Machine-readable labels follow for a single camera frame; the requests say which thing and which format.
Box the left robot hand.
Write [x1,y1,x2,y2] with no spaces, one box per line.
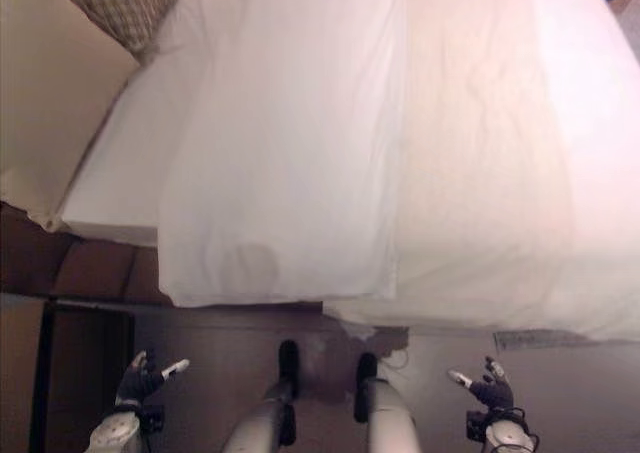
[115,350,191,407]

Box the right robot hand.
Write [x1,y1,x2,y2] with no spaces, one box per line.
[447,355,515,410]

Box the white bed mattress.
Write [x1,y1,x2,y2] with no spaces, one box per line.
[58,65,201,247]

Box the dark wooden nightstand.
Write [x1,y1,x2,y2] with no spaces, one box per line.
[28,297,137,453]

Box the silver left robot leg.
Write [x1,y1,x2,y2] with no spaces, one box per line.
[222,339,301,453]

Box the white duvet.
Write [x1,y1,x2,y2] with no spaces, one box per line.
[157,0,640,343]

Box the beige padded headboard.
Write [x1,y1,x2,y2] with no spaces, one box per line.
[0,0,142,232]

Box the beige checked pillow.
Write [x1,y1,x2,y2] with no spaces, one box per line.
[52,0,182,57]

